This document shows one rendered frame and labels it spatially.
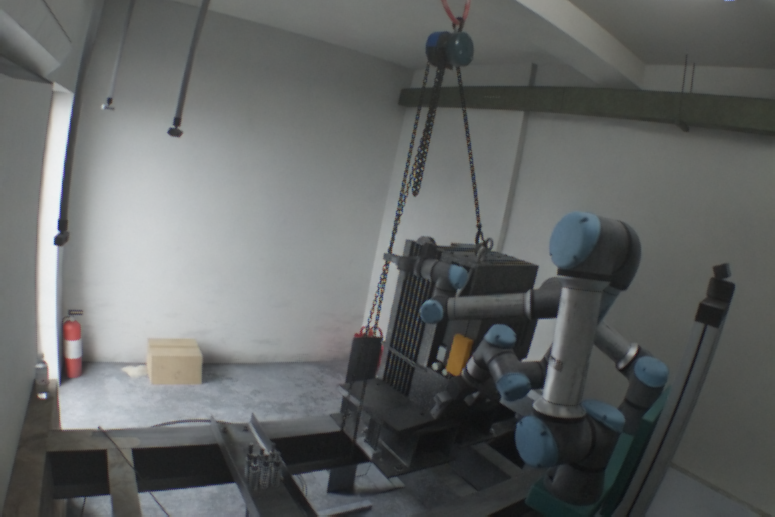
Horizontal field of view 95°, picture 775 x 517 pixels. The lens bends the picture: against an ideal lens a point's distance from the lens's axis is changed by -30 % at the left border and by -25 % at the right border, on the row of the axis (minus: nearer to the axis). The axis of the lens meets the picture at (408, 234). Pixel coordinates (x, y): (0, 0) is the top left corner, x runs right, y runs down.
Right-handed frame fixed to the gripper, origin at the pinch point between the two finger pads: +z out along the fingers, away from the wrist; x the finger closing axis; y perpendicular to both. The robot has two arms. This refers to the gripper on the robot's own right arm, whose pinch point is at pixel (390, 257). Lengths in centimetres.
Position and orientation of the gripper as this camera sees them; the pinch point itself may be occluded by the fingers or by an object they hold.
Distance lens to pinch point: 177.2
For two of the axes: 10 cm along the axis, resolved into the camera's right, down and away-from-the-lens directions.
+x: 5.8, 0.5, 8.1
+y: -2.0, 9.8, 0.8
